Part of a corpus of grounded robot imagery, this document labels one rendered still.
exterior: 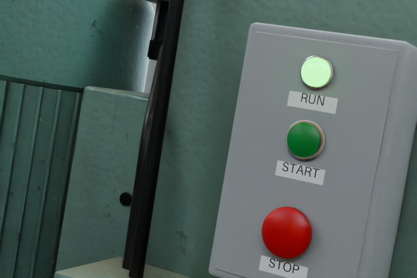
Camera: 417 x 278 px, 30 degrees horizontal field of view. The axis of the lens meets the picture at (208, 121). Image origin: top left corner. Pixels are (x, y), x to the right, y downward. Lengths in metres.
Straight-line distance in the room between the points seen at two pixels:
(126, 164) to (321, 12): 0.21
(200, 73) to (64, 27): 0.16
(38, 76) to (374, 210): 0.34
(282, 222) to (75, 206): 0.25
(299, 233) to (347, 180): 0.04
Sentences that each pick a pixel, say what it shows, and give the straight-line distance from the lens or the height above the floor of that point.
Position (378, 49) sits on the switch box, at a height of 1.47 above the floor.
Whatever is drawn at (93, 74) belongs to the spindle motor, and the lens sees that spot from 0.69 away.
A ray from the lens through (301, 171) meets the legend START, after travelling 0.46.
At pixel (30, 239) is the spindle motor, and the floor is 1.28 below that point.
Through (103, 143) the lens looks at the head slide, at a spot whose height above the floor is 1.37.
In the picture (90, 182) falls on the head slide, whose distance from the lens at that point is 0.65.
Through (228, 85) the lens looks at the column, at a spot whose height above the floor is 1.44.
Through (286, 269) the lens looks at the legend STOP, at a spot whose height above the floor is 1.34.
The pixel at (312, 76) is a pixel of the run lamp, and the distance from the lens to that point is 0.45.
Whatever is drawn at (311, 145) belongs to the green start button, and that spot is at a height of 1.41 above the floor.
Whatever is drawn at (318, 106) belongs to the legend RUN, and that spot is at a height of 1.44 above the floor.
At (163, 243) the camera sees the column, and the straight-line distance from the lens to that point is 0.57.
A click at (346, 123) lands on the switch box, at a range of 0.45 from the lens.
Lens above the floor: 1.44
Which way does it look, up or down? 3 degrees down
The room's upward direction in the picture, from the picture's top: 9 degrees clockwise
